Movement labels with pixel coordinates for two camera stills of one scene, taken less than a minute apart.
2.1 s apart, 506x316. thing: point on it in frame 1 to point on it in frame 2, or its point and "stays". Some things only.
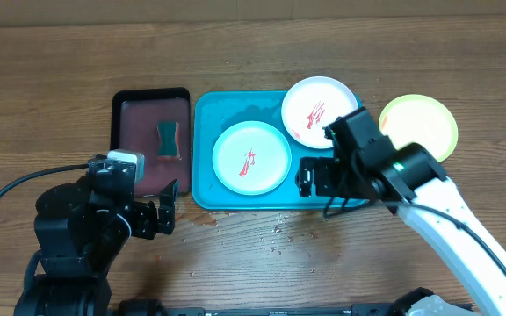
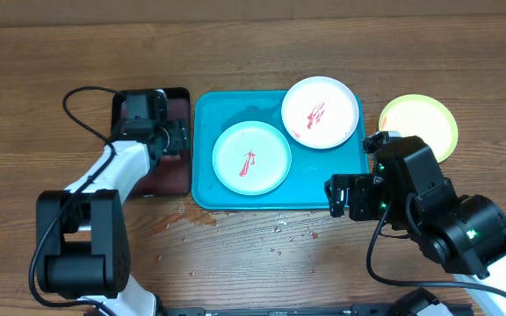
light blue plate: [251, 158] stays
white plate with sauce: [312, 104] stays
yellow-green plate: [419, 118] stays
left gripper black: [140, 219] to [181, 133]
